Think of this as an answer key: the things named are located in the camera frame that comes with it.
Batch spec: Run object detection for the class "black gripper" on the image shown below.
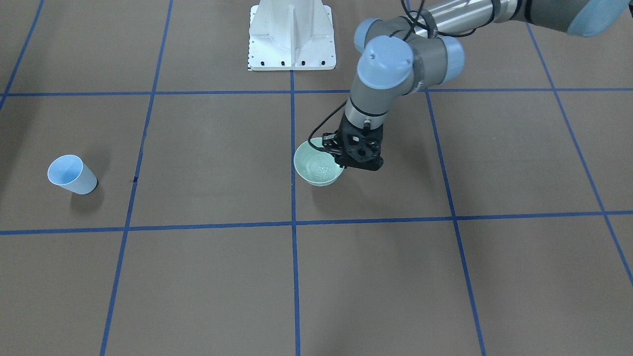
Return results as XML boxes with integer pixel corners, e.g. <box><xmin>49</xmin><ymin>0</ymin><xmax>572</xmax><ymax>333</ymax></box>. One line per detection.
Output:
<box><xmin>322</xmin><ymin>119</ymin><xmax>383</xmax><ymax>171</ymax></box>

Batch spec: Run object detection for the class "light green bowl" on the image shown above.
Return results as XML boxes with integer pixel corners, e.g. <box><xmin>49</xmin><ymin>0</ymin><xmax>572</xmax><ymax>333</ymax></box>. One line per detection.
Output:
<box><xmin>293</xmin><ymin>137</ymin><xmax>344</xmax><ymax>187</ymax></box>

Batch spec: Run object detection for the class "light blue cup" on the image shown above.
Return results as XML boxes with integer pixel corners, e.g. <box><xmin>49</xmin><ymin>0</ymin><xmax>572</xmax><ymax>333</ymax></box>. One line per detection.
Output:
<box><xmin>47</xmin><ymin>155</ymin><xmax>98</xmax><ymax>195</ymax></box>

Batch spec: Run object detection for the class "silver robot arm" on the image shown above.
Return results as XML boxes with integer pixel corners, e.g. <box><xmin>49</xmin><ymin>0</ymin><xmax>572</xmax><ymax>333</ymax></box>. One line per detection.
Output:
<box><xmin>312</xmin><ymin>0</ymin><xmax>632</xmax><ymax>171</ymax></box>

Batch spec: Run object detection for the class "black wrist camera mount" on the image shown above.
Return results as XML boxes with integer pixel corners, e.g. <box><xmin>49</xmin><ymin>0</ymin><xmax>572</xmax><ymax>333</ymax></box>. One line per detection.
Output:
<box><xmin>343</xmin><ymin>126</ymin><xmax>383</xmax><ymax>164</ymax></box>

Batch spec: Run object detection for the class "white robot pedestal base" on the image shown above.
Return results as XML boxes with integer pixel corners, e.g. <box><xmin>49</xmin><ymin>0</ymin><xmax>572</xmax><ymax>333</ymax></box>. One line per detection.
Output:
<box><xmin>247</xmin><ymin>0</ymin><xmax>337</xmax><ymax>71</ymax></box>

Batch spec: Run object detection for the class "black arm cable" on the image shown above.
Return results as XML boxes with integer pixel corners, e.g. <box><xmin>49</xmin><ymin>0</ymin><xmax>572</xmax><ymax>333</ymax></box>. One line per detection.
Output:
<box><xmin>308</xmin><ymin>0</ymin><xmax>500</xmax><ymax>145</ymax></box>

